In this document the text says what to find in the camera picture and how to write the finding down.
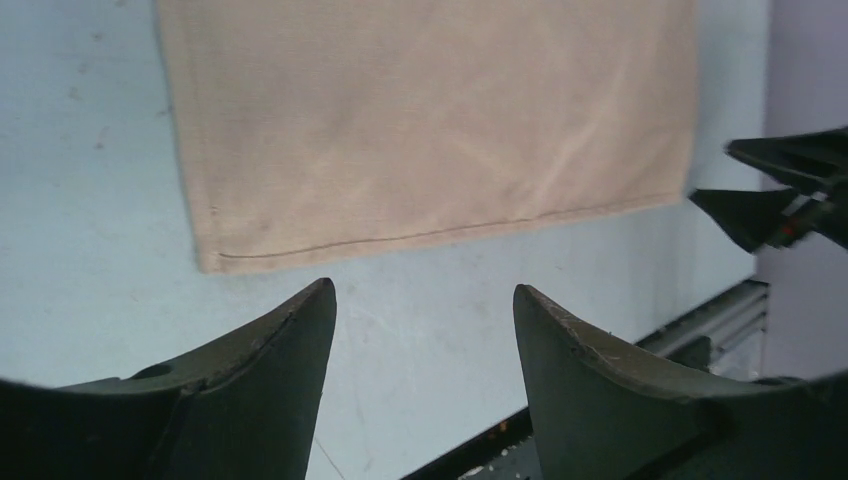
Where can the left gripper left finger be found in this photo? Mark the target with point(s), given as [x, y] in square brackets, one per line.
[242, 406]

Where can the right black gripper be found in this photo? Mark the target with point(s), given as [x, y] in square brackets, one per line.
[812, 164]

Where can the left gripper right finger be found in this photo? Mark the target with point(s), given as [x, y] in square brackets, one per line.
[603, 408]

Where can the beige cloth napkin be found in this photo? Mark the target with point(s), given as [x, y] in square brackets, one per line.
[313, 131]

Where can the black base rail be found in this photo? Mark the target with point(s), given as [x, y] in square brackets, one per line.
[506, 450]

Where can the aluminium frame rail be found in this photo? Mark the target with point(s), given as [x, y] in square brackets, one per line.
[724, 336]

